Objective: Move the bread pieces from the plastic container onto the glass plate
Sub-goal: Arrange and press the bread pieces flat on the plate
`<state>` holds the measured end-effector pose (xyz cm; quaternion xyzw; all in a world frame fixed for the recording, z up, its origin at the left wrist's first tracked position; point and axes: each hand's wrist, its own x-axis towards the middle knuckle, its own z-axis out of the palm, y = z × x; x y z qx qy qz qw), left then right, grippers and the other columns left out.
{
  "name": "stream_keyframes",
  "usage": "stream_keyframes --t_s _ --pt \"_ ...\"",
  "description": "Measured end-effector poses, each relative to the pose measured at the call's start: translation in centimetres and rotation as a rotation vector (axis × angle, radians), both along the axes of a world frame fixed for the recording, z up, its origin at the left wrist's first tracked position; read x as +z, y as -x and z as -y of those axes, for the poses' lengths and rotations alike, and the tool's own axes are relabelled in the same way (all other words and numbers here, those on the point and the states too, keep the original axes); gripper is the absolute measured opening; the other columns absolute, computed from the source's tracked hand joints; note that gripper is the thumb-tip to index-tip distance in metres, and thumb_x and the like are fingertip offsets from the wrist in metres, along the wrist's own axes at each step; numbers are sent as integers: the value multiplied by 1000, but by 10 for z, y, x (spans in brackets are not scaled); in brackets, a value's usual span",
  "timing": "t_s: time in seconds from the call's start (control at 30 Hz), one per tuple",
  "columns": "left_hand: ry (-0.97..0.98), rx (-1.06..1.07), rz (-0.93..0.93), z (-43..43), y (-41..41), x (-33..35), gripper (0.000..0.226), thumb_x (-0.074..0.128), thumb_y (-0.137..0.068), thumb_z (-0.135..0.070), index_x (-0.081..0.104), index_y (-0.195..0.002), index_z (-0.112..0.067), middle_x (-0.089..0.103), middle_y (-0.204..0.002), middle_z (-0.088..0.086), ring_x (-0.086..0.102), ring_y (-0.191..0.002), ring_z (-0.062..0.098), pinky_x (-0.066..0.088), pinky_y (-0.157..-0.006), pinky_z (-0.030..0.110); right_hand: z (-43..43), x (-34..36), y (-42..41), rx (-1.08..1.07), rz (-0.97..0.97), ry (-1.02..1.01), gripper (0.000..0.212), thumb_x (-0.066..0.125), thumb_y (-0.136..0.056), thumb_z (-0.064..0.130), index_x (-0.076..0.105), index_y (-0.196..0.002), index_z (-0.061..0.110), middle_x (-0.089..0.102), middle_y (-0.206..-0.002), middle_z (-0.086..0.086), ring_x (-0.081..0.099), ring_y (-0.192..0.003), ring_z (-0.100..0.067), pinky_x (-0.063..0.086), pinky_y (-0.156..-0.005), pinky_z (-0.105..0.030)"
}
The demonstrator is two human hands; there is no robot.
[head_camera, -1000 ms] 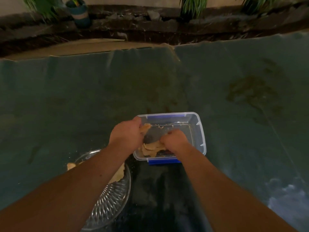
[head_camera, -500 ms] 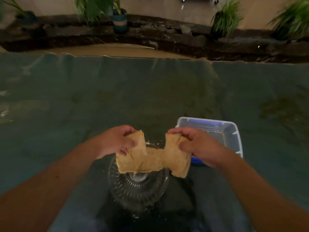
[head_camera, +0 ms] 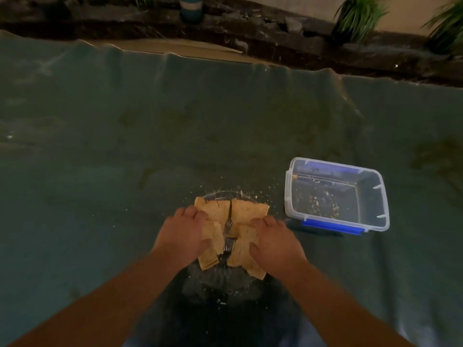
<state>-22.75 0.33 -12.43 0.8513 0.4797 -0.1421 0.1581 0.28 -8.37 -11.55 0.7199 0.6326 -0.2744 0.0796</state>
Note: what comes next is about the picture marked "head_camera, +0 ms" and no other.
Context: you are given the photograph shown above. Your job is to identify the person's left hand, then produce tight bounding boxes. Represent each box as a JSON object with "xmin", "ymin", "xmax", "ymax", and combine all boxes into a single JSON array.
[{"xmin": 150, "ymin": 205, "xmax": 214, "ymax": 270}]

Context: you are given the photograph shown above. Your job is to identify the person's right hand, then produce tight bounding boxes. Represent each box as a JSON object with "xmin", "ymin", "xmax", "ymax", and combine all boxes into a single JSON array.
[{"xmin": 248, "ymin": 215, "xmax": 308, "ymax": 282}]

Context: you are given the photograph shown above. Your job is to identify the clear glass plate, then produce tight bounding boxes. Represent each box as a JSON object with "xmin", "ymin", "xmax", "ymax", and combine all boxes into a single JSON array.
[{"xmin": 186, "ymin": 190, "xmax": 271, "ymax": 297}]

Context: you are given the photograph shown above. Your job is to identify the clear plastic container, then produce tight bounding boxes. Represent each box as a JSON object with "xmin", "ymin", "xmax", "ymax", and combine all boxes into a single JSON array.
[{"xmin": 284, "ymin": 157, "xmax": 391, "ymax": 234}]

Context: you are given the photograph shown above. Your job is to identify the person's right forearm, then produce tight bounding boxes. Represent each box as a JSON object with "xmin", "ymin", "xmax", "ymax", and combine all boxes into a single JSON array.
[{"xmin": 278, "ymin": 262, "xmax": 415, "ymax": 347}]

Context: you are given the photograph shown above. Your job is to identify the person's left forearm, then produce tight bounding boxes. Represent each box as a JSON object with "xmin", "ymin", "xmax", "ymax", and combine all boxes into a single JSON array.
[{"xmin": 7, "ymin": 249, "xmax": 185, "ymax": 347}]

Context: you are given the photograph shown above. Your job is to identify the blue container lid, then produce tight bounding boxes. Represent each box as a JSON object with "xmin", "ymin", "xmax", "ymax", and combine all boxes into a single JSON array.
[{"xmin": 302, "ymin": 217, "xmax": 365, "ymax": 237}]

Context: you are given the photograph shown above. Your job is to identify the green tablecloth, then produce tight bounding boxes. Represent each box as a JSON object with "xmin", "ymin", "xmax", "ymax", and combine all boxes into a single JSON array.
[{"xmin": 0, "ymin": 30, "xmax": 463, "ymax": 347}]

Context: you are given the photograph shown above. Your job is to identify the dark rock border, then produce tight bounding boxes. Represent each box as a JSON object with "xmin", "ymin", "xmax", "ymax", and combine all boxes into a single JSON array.
[{"xmin": 0, "ymin": 0, "xmax": 463, "ymax": 87}]

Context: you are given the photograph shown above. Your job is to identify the thin-leaf grass plant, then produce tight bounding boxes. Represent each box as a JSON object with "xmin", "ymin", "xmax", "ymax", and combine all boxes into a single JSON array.
[
  {"xmin": 332, "ymin": 0, "xmax": 390, "ymax": 44},
  {"xmin": 422, "ymin": 0, "xmax": 463, "ymax": 55}
]

